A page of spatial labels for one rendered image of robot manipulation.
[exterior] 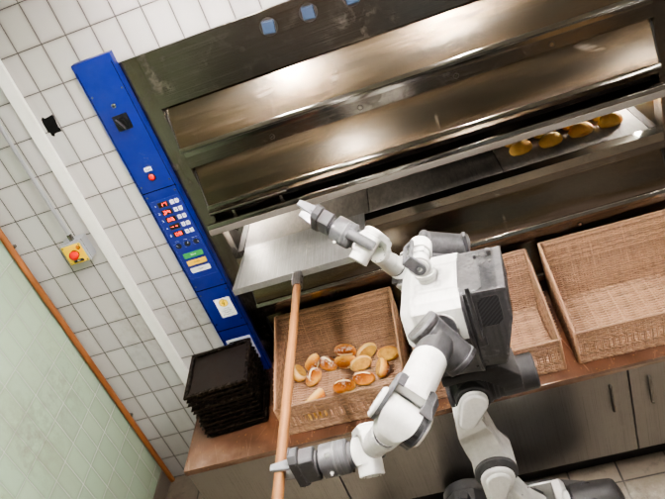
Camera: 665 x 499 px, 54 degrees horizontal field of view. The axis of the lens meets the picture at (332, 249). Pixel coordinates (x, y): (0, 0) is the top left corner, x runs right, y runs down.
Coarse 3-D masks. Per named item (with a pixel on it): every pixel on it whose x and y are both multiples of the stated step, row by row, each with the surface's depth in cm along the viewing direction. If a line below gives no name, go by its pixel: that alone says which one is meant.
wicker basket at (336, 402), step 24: (384, 288) 284; (312, 312) 291; (336, 312) 290; (360, 312) 288; (384, 312) 287; (312, 336) 294; (336, 336) 293; (360, 336) 292; (384, 336) 290; (384, 384) 251; (312, 408) 259; (336, 408) 259; (360, 408) 258
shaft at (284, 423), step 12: (300, 288) 240; (288, 336) 216; (288, 348) 210; (288, 360) 205; (288, 372) 200; (288, 384) 196; (288, 396) 191; (288, 408) 188; (288, 420) 184; (288, 432) 181; (276, 456) 173; (276, 480) 166; (276, 492) 163
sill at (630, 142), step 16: (656, 128) 254; (608, 144) 256; (624, 144) 253; (640, 144) 253; (544, 160) 262; (560, 160) 258; (576, 160) 257; (592, 160) 257; (496, 176) 265; (512, 176) 260; (528, 176) 260; (448, 192) 267; (464, 192) 264; (480, 192) 264; (384, 208) 274; (400, 208) 270; (416, 208) 268; (432, 208) 268; (368, 224) 272; (240, 256) 281
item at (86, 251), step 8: (64, 240) 275; (80, 240) 269; (88, 240) 275; (64, 248) 270; (72, 248) 270; (80, 248) 270; (88, 248) 273; (80, 256) 272; (88, 256) 272; (72, 264) 274
